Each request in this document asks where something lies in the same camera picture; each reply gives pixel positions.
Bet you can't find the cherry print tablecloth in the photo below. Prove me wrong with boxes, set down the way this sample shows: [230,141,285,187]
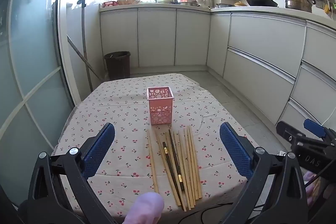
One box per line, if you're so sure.
[51,72,260,224]

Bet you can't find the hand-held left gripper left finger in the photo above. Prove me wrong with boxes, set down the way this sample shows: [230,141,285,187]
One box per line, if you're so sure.
[26,123,117,224]

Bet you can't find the bundle of bamboo chopsticks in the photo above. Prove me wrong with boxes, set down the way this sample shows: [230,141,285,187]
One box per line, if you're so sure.
[146,126,203,212]

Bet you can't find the pink perforated plastic basket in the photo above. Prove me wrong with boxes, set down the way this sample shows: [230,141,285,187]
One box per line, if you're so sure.
[146,86,174,125]

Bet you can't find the brown plastic trash bin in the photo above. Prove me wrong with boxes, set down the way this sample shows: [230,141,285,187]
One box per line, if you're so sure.
[104,51,131,81]

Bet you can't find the frosted glass sliding door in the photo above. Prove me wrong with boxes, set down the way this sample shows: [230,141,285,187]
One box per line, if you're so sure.
[0,0,76,205]

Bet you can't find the steel stock pot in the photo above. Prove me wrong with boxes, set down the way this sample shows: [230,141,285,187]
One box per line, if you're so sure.
[281,0,316,13]

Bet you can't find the thin black cable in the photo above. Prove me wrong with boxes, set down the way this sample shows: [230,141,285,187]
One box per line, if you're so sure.
[304,170,326,187]

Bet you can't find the white cable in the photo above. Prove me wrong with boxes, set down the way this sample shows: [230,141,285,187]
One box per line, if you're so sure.
[322,106,335,126]

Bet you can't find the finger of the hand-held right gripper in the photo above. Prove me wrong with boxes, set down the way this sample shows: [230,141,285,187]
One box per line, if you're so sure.
[304,119,336,139]
[276,121,328,147]

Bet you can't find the white kitchen counter cabinets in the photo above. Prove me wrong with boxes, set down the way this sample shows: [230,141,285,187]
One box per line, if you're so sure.
[99,2,336,132]

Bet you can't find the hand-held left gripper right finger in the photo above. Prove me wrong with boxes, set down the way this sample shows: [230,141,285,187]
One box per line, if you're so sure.
[219,122,309,224]

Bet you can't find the flat wooden pole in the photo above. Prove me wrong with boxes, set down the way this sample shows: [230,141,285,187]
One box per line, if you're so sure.
[67,35,108,81]

